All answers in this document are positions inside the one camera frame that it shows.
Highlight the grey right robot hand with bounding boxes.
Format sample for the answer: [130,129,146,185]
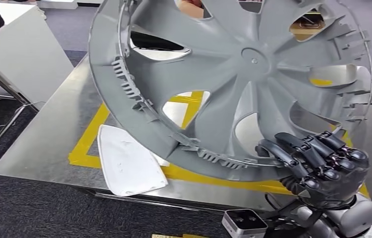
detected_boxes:
[255,130,371,211]

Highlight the metal workbench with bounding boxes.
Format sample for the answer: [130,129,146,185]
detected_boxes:
[0,54,372,219]

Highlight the white plastic shell part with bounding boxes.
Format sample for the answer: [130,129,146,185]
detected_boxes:
[97,124,169,198]

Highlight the black router with antennas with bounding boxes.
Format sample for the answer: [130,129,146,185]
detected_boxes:
[299,14,325,30]

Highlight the small yellow tape rectangle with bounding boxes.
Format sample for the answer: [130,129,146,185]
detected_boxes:
[68,103,173,179]

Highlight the large yellow tape rectangle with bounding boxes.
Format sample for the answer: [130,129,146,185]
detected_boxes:
[161,77,370,199]

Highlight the yellow tape strip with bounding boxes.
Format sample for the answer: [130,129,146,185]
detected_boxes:
[151,233,208,238]

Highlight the black camera bracket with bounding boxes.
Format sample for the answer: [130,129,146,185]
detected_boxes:
[264,193,324,238]

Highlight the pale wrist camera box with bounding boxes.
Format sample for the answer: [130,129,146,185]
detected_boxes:
[221,209,268,238]

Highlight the silver wheel hubcap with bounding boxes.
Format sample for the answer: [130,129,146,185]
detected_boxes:
[88,0,372,182]

